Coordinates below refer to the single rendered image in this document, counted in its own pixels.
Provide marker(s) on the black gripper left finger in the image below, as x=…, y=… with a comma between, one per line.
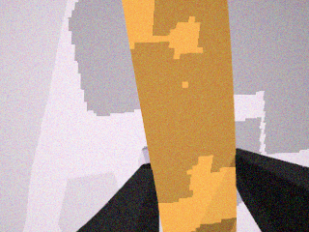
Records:
x=134, y=207

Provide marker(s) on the orange bar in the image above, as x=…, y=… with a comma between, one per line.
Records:
x=182, y=56

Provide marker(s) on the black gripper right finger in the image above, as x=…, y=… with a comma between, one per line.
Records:
x=274, y=191

